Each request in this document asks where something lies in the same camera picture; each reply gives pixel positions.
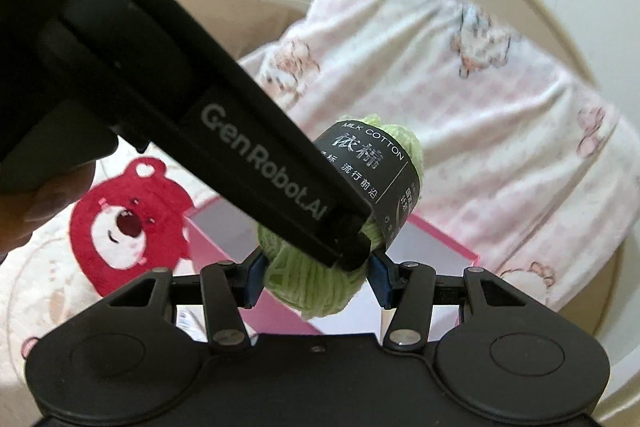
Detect green yarn ball black label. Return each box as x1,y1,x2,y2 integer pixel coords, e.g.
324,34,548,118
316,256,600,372
256,113,427,322

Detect pink white bear print quilt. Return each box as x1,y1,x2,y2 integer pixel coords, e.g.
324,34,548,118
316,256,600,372
237,0,640,314

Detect person's left hand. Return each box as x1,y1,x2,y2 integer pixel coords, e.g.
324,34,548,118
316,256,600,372
0,159,97,259

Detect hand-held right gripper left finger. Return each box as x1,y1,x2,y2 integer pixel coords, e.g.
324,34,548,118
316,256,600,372
107,252,268,355

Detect red bear printed blanket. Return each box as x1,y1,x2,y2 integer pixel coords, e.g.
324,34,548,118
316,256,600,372
0,132,261,427

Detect brown cloth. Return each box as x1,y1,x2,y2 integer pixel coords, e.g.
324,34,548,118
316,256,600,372
169,0,302,58

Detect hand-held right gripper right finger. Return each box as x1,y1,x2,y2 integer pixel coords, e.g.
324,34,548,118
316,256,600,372
369,253,528,351

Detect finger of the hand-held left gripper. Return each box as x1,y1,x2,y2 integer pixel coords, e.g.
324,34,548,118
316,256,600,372
320,206,375,272

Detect pink cardboard box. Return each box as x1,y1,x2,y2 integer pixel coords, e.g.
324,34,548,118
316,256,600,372
184,201,480,339

